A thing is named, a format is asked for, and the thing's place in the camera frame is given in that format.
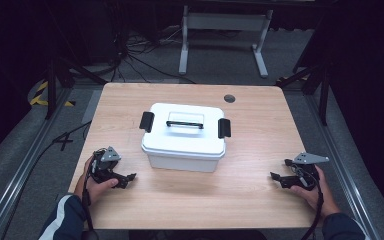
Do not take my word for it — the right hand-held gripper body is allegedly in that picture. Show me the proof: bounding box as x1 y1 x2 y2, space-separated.
283 152 330 192

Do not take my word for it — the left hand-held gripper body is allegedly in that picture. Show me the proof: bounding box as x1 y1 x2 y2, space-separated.
89 146 124 185

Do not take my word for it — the person's left hand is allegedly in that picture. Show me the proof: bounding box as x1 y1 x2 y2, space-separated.
74 156 119 204

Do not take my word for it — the person's right hand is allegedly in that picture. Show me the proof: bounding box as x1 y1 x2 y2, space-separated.
289 165 341 218

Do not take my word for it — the white plastic storage box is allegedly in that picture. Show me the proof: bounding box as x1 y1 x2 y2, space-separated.
145 146 227 174

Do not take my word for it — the black box latch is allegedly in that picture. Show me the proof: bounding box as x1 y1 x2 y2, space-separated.
139 111 155 134
217 117 232 140

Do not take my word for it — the white storage box lid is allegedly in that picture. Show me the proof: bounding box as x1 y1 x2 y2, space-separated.
141 102 228 160

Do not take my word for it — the black tripod stand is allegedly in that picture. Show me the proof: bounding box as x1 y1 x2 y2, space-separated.
275 61 332 127
43 54 108 121

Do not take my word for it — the yellow black floor tape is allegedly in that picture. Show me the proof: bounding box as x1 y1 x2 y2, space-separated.
29 80 77 108

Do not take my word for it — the aluminium floor rail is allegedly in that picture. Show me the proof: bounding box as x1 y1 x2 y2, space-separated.
0 85 76 240
303 93 383 240

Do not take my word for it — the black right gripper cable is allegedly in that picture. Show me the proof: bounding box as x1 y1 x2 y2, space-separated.
294 168 325 240

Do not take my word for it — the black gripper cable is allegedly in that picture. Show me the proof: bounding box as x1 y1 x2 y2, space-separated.
294 168 325 240
80 159 98 240

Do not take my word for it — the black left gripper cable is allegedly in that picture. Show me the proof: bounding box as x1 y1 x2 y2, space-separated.
80 159 98 240

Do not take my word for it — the black floor cable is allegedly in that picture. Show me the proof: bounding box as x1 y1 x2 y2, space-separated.
0 120 93 240

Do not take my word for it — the black lid handle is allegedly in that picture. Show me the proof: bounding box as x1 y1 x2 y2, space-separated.
165 120 205 130

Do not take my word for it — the bundle of black floor cables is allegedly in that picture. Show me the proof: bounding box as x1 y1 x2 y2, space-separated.
108 23 198 85

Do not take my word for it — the white metal table frame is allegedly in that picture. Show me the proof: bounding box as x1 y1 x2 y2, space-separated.
178 4 274 80

